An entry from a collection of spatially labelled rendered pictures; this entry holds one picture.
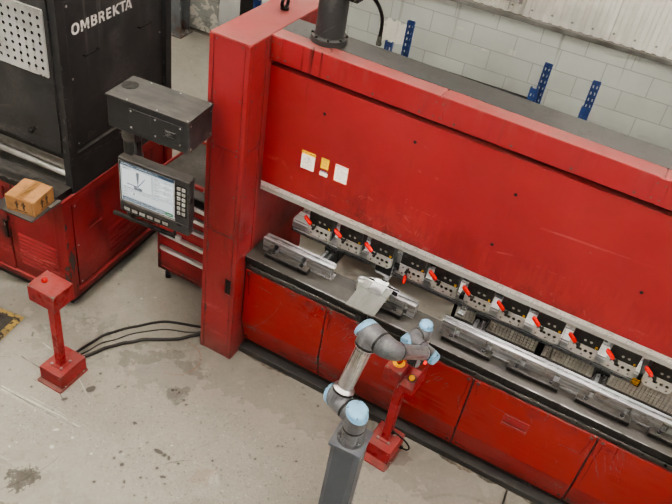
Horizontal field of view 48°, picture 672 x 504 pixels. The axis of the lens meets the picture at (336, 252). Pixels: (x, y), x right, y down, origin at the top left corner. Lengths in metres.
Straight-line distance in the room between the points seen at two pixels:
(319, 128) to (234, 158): 0.51
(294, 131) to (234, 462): 2.01
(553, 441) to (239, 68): 2.67
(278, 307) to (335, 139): 1.28
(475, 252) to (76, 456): 2.60
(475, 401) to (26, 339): 2.98
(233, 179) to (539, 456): 2.38
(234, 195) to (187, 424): 1.50
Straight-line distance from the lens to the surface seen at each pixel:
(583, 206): 3.72
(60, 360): 5.08
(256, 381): 5.14
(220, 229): 4.56
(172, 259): 5.61
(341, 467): 4.04
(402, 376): 4.34
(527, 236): 3.88
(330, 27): 3.92
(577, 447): 4.52
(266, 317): 4.93
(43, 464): 4.83
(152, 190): 4.21
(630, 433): 4.39
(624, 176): 3.59
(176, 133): 3.94
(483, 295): 4.16
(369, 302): 4.32
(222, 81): 4.05
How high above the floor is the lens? 3.92
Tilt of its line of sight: 39 degrees down
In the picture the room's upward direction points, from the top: 10 degrees clockwise
